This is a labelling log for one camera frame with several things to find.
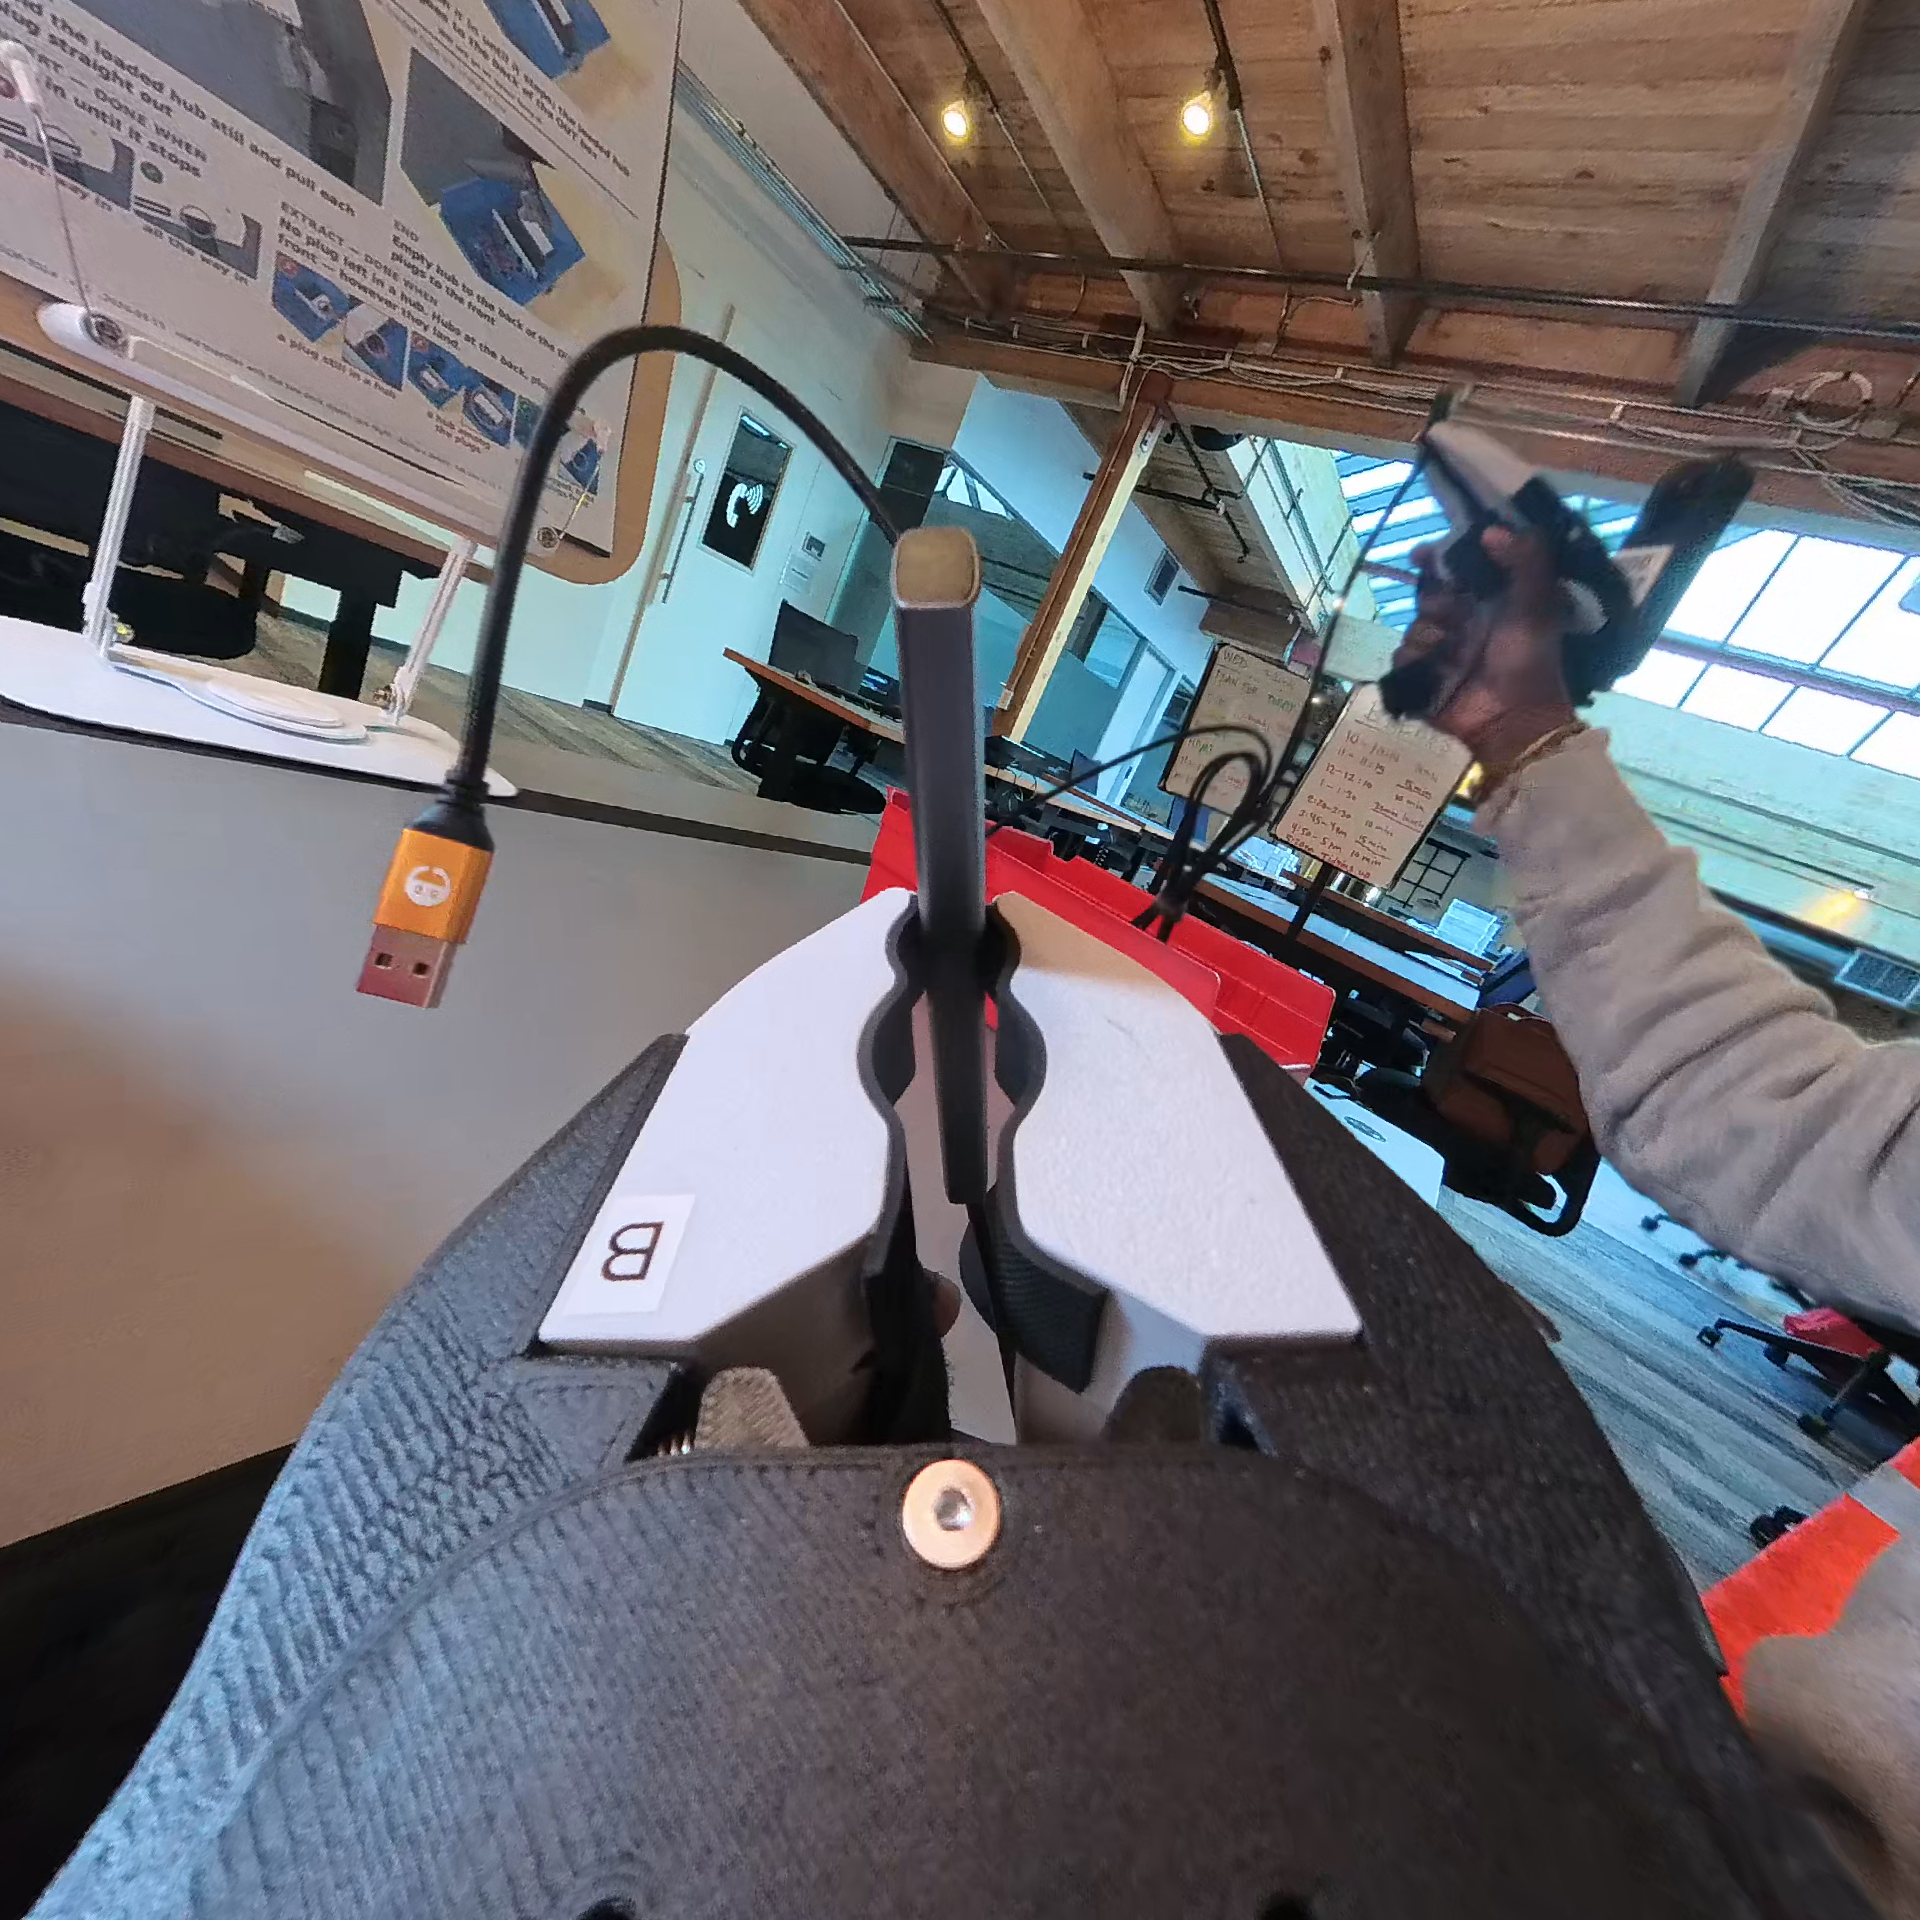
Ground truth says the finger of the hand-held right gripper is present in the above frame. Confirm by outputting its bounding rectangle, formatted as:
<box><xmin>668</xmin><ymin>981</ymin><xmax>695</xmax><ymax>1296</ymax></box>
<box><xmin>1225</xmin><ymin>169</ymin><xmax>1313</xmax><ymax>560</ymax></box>
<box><xmin>1418</xmin><ymin>416</ymin><xmax>1566</xmax><ymax>530</ymax></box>

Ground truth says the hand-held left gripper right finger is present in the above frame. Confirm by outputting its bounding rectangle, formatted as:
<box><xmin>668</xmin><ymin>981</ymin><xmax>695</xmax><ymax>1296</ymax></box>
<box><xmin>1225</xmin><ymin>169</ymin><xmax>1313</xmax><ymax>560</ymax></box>
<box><xmin>982</xmin><ymin>891</ymin><xmax>1364</xmax><ymax>1445</ymax></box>

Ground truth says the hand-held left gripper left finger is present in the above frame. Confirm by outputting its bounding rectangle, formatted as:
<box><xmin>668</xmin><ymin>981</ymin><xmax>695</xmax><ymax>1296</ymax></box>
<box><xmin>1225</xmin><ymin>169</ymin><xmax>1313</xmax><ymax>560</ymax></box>
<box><xmin>537</xmin><ymin>890</ymin><xmax>922</xmax><ymax>1445</ymax></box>

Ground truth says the red plastic bin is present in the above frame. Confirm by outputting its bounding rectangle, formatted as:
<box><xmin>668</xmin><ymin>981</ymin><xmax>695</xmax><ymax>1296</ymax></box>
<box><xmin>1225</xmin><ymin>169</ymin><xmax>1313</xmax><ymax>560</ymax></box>
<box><xmin>861</xmin><ymin>787</ymin><xmax>1337</xmax><ymax>1080</ymax></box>

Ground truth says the black cable with orange plug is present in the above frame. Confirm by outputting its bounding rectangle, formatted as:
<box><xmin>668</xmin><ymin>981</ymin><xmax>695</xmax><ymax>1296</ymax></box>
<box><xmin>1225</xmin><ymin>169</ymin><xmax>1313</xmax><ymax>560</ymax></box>
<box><xmin>355</xmin><ymin>328</ymin><xmax>906</xmax><ymax>1011</ymax></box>

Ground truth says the person's right forearm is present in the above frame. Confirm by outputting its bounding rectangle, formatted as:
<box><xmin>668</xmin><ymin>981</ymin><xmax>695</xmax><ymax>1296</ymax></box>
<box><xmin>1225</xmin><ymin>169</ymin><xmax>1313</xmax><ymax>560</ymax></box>
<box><xmin>1477</xmin><ymin>720</ymin><xmax>1920</xmax><ymax>1338</ymax></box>

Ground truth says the person's right hand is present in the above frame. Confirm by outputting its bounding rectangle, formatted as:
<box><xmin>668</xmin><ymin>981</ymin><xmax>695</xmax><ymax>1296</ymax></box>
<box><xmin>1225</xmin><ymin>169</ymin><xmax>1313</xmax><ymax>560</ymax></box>
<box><xmin>1381</xmin><ymin>521</ymin><xmax>1596</xmax><ymax>799</ymax></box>

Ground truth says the whiteboard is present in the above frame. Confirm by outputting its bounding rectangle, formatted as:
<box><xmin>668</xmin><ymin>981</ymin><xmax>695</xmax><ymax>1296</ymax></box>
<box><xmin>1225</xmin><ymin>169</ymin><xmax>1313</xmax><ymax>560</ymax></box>
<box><xmin>1158</xmin><ymin>642</ymin><xmax>1326</xmax><ymax>825</ymax></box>
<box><xmin>1271</xmin><ymin>681</ymin><xmax>1478</xmax><ymax>890</ymax></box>

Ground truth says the black phone icon sign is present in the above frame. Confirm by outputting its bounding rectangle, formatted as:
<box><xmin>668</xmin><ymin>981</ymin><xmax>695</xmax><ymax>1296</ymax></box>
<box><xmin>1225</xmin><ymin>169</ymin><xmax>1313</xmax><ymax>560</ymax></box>
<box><xmin>700</xmin><ymin>408</ymin><xmax>794</xmax><ymax>572</ymax></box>

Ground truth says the plywood poster board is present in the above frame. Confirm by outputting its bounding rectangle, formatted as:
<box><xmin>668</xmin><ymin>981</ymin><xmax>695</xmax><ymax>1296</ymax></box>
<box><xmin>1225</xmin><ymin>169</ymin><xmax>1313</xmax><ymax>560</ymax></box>
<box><xmin>0</xmin><ymin>0</ymin><xmax>689</xmax><ymax>591</ymax></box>

